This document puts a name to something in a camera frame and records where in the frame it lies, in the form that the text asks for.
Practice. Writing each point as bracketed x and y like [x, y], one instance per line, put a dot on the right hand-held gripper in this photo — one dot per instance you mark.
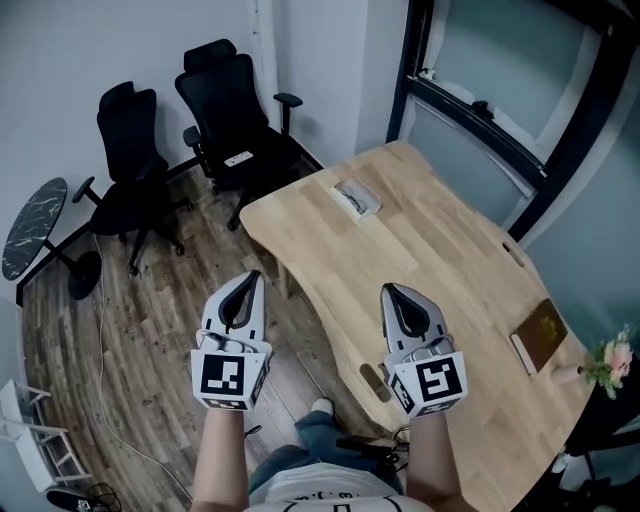
[435, 382]

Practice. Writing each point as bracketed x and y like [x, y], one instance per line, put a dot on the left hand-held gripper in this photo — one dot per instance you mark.
[225, 375]

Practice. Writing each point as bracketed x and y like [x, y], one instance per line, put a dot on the white glasses case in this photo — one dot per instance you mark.
[369, 206]

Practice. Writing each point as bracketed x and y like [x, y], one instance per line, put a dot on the black thin-framed glasses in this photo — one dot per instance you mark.
[356, 199]

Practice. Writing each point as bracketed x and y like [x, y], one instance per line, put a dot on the person's right forearm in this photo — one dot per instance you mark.
[432, 465]

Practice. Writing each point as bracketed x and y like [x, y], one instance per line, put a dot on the person's left forearm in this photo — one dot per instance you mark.
[220, 460]

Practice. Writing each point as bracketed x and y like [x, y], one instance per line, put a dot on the person's white shoe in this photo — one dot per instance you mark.
[323, 406]

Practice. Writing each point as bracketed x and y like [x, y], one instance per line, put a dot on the brown notebook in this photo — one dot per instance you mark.
[542, 330]

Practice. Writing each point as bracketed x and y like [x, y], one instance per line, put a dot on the person's blue jeans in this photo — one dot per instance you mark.
[320, 440]

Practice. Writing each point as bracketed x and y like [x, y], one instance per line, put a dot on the person's white shirt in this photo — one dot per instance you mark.
[325, 492]

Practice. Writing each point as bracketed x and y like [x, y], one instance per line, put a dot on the black office chair with headrest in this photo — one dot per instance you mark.
[235, 120]

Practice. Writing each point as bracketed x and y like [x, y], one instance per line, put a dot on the pink vase with flowers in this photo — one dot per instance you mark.
[615, 362]

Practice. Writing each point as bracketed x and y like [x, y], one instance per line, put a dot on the black marble round side table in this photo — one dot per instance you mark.
[32, 225]

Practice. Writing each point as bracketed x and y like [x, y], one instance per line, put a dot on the black flat floor device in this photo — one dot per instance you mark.
[70, 500]

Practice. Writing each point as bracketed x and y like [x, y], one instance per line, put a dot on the black window frame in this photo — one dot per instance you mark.
[475, 117]

